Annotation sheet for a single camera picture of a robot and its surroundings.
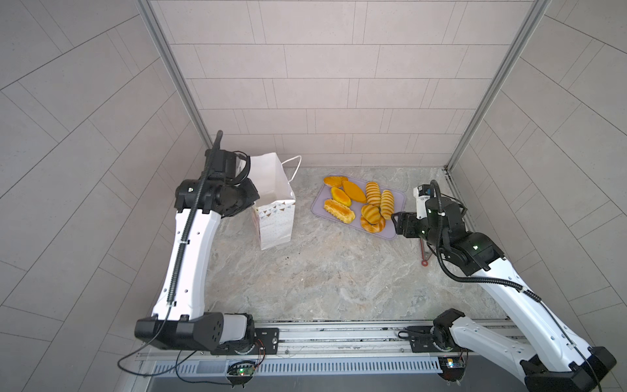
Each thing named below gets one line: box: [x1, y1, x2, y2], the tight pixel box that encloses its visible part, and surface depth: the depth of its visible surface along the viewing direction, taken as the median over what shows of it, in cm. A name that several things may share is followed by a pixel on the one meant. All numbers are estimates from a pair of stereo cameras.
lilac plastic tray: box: [310, 173, 406, 241], surface depth 103 cm
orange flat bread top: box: [323, 176, 348, 188], surface depth 108 cm
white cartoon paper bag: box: [248, 151, 303, 251], surface depth 75 cm
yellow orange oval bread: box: [330, 186, 352, 207], surface depth 104 cm
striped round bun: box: [360, 204, 381, 225], surface depth 96 cm
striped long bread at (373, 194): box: [365, 181, 382, 207], surface depth 105 cm
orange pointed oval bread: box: [342, 180, 367, 204], surface depth 105 cm
